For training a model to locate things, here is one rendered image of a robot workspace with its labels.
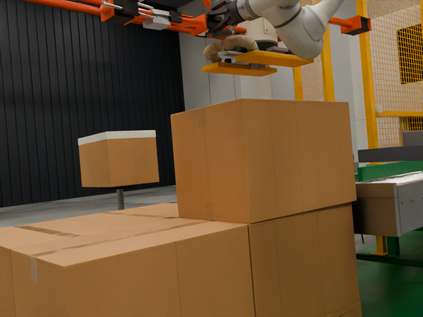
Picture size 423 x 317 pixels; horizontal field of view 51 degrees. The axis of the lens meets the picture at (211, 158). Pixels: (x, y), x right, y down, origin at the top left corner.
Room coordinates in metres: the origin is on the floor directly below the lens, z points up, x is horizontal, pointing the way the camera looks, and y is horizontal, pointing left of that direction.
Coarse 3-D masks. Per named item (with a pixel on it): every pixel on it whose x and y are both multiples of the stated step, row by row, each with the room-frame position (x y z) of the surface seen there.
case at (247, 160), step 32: (192, 128) 1.60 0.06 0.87; (224, 128) 1.46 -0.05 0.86; (256, 128) 1.43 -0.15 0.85; (288, 128) 1.53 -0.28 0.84; (320, 128) 1.65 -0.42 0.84; (192, 160) 1.61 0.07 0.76; (224, 160) 1.47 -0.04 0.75; (256, 160) 1.42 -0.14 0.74; (288, 160) 1.52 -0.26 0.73; (320, 160) 1.64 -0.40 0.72; (352, 160) 1.77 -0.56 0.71; (192, 192) 1.62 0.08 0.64; (224, 192) 1.48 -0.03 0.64; (256, 192) 1.42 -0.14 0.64; (288, 192) 1.51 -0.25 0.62; (320, 192) 1.63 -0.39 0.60; (352, 192) 1.76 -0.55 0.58
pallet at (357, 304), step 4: (360, 300) 1.78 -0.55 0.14; (352, 304) 1.74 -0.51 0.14; (356, 304) 1.76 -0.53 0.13; (360, 304) 1.77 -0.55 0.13; (344, 308) 1.70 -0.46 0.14; (348, 308) 1.72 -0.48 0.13; (352, 308) 1.74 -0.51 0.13; (356, 308) 1.76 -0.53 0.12; (360, 308) 1.77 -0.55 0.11; (336, 312) 1.67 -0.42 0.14; (340, 312) 1.68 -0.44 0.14; (344, 312) 1.70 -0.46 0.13; (348, 312) 1.72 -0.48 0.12; (352, 312) 1.74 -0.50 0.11; (356, 312) 1.75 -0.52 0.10; (360, 312) 1.77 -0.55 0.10; (328, 316) 1.63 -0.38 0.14; (332, 316) 1.65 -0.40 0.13; (336, 316) 1.66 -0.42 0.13; (340, 316) 1.69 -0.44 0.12; (344, 316) 1.70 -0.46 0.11; (348, 316) 1.72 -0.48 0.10; (352, 316) 1.74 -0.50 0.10; (356, 316) 1.75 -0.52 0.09; (360, 316) 1.77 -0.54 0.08
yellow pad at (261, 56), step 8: (264, 48) 1.61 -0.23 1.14; (240, 56) 1.57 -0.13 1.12; (248, 56) 1.54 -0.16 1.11; (256, 56) 1.54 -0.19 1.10; (264, 56) 1.55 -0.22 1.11; (272, 56) 1.58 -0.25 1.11; (280, 56) 1.61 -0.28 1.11; (288, 56) 1.64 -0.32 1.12; (296, 56) 1.67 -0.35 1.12; (272, 64) 1.70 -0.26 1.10; (280, 64) 1.72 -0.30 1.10; (288, 64) 1.73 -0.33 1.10; (296, 64) 1.74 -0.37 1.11; (304, 64) 1.76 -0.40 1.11
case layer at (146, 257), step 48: (0, 240) 1.48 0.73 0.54; (48, 240) 1.39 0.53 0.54; (96, 240) 1.32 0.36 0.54; (144, 240) 1.25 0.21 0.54; (192, 240) 1.24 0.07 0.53; (240, 240) 1.36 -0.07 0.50; (288, 240) 1.51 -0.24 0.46; (336, 240) 1.69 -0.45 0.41; (0, 288) 1.40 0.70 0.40; (48, 288) 1.07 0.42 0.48; (96, 288) 1.05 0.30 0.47; (144, 288) 1.13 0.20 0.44; (192, 288) 1.23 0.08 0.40; (240, 288) 1.35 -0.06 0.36; (288, 288) 1.50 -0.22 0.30; (336, 288) 1.68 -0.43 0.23
